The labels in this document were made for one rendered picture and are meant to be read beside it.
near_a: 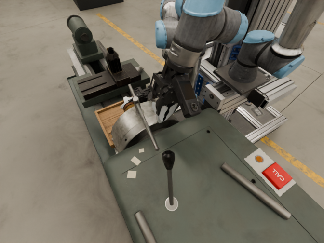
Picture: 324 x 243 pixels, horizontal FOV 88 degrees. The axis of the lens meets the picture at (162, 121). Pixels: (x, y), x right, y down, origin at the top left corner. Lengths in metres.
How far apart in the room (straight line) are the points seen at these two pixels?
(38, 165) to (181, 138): 1.94
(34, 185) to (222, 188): 1.97
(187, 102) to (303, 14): 0.51
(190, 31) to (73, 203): 1.84
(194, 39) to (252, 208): 0.46
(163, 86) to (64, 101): 2.40
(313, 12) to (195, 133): 0.53
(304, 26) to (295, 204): 0.57
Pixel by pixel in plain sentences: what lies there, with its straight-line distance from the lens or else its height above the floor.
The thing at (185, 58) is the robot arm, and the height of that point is 1.54.
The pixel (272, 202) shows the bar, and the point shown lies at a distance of 0.58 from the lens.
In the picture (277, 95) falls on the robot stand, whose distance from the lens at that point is 1.19.
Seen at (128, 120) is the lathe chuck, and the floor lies 1.22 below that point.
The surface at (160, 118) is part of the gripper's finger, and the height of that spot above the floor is 1.35.
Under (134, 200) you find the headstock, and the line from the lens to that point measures 0.52.
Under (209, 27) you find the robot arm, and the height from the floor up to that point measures 1.60.
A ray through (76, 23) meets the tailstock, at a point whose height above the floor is 1.15.
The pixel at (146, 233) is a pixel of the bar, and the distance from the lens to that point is 0.49.
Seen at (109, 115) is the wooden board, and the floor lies 0.89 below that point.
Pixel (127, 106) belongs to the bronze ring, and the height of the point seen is 1.11.
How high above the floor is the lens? 1.76
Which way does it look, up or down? 54 degrees down
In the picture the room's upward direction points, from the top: straight up
